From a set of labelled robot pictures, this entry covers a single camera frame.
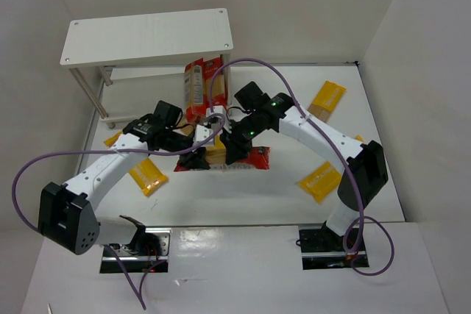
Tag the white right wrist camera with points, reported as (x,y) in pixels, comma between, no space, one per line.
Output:
(217,114)

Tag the red spaghetti bag shelf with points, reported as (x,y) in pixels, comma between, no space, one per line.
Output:
(194,89)
(218,94)

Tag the white shelf with metal legs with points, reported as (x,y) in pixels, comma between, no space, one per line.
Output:
(126,64)

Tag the red spaghetti bag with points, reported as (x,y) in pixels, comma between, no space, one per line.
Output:
(257,159)

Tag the yellow pasta bag left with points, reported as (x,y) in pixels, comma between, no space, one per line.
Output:
(145,173)

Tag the red spaghetti bag shelf right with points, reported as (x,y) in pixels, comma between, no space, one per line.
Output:
(218,94)

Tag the yellow pasta bag centre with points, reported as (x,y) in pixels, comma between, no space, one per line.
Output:
(217,148)

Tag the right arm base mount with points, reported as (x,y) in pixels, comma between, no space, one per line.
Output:
(322,249)

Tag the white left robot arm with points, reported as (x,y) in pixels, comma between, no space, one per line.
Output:
(67,211)

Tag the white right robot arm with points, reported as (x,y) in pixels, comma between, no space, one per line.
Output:
(362,165)

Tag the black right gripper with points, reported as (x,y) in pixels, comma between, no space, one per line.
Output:
(232,147)

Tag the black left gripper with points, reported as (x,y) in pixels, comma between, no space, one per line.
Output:
(192,158)

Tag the yellow pasta bag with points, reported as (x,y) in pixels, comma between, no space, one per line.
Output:
(321,182)
(145,173)
(217,148)
(326,101)

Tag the red spaghetti bag shelf left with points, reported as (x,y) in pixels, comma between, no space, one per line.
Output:
(194,89)

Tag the yellow pasta bag near right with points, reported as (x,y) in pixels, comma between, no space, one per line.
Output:
(321,182)

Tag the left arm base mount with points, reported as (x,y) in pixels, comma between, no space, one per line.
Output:
(153,253)

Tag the yellow pasta bag far right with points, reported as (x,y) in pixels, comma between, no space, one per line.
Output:
(326,101)

